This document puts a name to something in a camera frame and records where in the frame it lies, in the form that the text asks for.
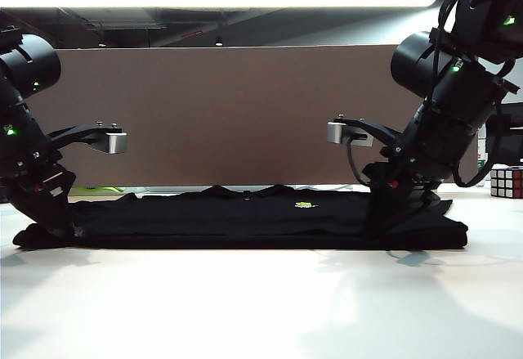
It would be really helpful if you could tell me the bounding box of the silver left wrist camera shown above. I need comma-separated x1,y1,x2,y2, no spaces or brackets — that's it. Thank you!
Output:
47,119,129,156

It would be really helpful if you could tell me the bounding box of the green white box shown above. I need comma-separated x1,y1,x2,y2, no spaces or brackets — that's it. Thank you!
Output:
475,146,491,189

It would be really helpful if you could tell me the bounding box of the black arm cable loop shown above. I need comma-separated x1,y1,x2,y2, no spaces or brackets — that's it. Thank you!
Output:
451,101,507,189

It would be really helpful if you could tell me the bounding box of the brown desk divider panel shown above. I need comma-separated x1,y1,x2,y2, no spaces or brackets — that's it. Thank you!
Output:
24,43,481,187

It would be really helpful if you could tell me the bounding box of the green strip behind divider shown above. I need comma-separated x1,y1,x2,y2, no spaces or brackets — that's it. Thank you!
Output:
70,186,124,195

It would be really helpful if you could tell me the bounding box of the black polo shirt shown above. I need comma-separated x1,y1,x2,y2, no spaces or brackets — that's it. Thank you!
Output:
11,185,469,250

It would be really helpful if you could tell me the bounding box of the Rubik's cube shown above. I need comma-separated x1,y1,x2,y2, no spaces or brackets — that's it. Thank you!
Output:
489,165,523,200

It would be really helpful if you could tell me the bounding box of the black camera cable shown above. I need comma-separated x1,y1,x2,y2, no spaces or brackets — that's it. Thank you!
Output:
346,136,372,187

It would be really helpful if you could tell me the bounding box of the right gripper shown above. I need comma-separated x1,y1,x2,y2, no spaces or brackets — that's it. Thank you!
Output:
362,157,443,240

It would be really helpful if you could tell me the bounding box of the long ceiling light strip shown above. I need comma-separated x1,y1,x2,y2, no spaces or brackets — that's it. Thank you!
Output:
0,0,440,10

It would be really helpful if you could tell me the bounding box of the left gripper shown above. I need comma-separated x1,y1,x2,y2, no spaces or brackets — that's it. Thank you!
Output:
0,149,86,240

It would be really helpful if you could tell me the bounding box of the black office chair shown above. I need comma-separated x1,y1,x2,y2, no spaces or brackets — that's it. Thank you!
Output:
484,103,523,168

